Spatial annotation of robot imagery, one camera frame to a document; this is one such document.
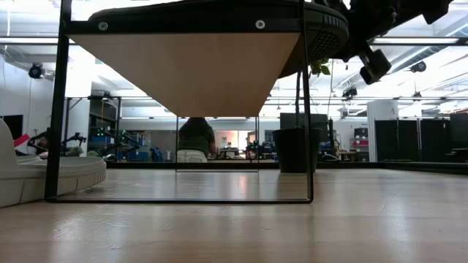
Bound green plant in black pot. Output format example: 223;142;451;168
272;58;332;174

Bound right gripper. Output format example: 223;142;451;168
344;0;426;62

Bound black partition panel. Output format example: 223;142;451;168
374;118;451;163

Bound grey slide sandal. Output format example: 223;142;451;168
0;118;107;209

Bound black-framed wooden shelf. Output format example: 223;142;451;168
43;0;314;205

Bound black storage rack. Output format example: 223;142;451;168
87;95;122;161

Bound black wall screen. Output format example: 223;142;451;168
0;114;24;141

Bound blue storage bin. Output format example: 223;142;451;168
127;135;151;162

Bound white pillar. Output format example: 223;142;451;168
366;100;399;163

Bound red storage drawers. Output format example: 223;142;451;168
350;127;369;161

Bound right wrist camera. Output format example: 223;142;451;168
359;48;393;85

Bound black slide sandal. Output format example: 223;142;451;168
87;0;351;80

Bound black aluminium table frame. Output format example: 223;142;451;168
105;161;468;175

